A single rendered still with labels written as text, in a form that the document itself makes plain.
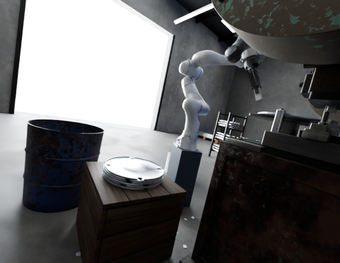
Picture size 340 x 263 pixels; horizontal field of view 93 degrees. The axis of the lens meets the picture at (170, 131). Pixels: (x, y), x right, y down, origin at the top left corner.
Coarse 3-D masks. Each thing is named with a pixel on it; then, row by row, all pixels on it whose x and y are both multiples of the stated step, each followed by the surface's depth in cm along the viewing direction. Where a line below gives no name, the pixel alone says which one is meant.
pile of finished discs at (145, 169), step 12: (108, 168) 72; (120, 168) 75; (132, 168) 76; (144, 168) 80; (156, 168) 85; (108, 180) 68; (120, 180) 66; (132, 180) 66; (144, 180) 67; (156, 180) 72
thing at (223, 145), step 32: (224, 160) 70; (256, 160) 60; (288, 160) 54; (224, 192) 69; (256, 192) 59; (288, 192) 52; (320, 192) 47; (224, 224) 68; (256, 224) 59; (288, 224) 52; (320, 224) 46; (192, 256) 78; (224, 256) 66; (256, 256) 58; (288, 256) 51; (320, 256) 46
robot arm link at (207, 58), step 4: (204, 52) 115; (208, 52) 114; (212, 52) 114; (200, 56) 117; (204, 56) 115; (208, 56) 114; (212, 56) 114; (216, 56) 114; (220, 56) 115; (224, 56) 114; (200, 60) 118; (204, 60) 115; (208, 60) 115; (212, 60) 115; (216, 60) 115; (220, 60) 115; (224, 60) 114; (204, 64) 119; (208, 64) 117; (212, 64) 117; (216, 64) 117; (220, 64) 117; (224, 64) 115; (228, 64) 113; (232, 64) 111; (236, 64) 103; (240, 64) 103
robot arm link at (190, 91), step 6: (192, 84) 129; (186, 90) 128; (192, 90) 126; (186, 96) 129; (192, 96) 127; (198, 96) 126; (204, 102) 125; (204, 108) 123; (198, 114) 126; (204, 114) 128
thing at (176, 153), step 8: (176, 152) 125; (184, 152) 118; (192, 152) 121; (200, 152) 123; (176, 160) 123; (184, 160) 119; (192, 160) 122; (200, 160) 124; (168, 168) 134; (176, 168) 121; (184, 168) 120; (192, 168) 123; (168, 176) 131; (176, 176) 119; (184, 176) 122; (192, 176) 124; (184, 184) 123; (192, 184) 126; (192, 192) 127
